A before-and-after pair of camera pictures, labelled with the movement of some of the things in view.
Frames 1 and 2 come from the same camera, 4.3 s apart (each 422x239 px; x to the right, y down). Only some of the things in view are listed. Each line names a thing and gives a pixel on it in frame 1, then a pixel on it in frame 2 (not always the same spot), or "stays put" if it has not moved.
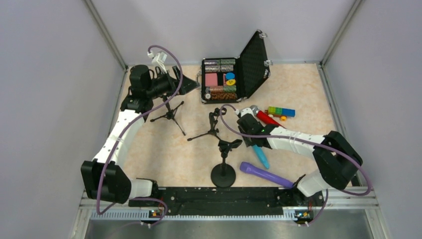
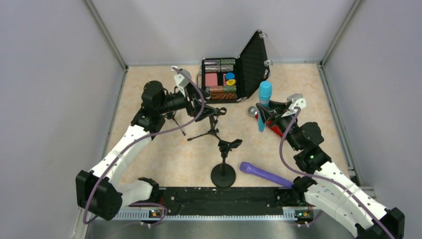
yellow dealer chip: x=230 y=82 stays put
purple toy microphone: x=247 y=167 stays put
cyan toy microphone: x=260 y=152 to x=265 y=95
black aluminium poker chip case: x=232 y=79 stays put
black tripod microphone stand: x=213 y=118 stays put
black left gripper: x=177 y=81 to x=194 y=102
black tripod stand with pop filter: x=170 y=114 stays put
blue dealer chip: x=230 y=75 stays put
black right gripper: x=252 y=138 to x=278 y=115
